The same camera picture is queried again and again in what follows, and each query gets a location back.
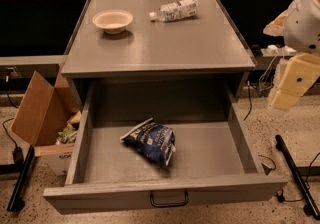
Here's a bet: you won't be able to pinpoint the open grey drawer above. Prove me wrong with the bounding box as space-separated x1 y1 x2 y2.
44 79 286 214

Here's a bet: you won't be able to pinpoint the grey cabinet counter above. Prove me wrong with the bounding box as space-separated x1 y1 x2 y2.
61 0 257 102

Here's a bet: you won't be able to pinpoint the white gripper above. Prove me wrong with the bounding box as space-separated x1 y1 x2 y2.
263 0 320 112

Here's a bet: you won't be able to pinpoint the black right floor rail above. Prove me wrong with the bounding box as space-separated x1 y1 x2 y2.
275 135 320 221

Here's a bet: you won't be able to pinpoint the white power strip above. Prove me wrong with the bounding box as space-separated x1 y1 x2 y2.
266 45 295 55

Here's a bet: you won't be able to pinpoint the blue chip bag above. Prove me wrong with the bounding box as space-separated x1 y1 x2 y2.
120 118 176 165

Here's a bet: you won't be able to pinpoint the black drawer handle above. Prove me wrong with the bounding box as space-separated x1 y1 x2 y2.
149 191 189 208

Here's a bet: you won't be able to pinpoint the black floor rail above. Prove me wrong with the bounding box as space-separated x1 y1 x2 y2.
7 146 34 212
275 135 320 221

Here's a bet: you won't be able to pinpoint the black left floor rail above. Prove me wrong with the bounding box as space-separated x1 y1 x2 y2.
7 146 34 212

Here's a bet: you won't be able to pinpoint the white paper bowl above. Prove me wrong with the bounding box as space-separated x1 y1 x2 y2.
92 9 133 34

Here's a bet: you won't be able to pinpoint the brown cardboard box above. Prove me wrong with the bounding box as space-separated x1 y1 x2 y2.
11 66 82 176

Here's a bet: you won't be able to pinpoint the plastic water bottle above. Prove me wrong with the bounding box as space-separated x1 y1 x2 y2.
149 0 198 23

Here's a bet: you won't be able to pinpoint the black power adapter cable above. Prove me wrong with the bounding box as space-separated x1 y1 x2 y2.
1 117 25 166

